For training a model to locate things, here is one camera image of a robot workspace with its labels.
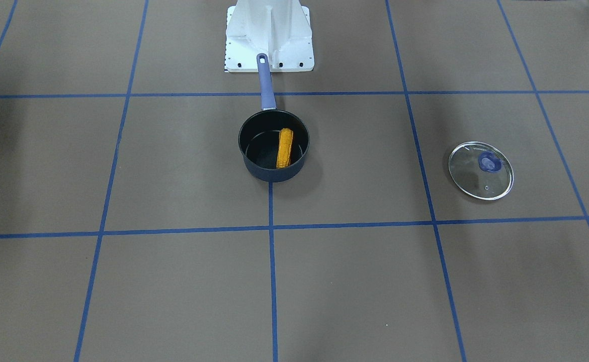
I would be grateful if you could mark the yellow corn cob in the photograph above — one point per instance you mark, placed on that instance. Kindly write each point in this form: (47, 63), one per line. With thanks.
(284, 149)

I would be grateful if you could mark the glass lid with blue knob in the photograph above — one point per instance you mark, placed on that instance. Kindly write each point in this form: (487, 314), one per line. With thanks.
(481, 171)

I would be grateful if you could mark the blue saucepan with handle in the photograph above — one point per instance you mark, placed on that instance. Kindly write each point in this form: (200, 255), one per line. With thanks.
(258, 136)

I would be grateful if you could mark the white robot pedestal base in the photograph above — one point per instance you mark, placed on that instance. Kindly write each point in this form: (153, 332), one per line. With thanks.
(281, 30)

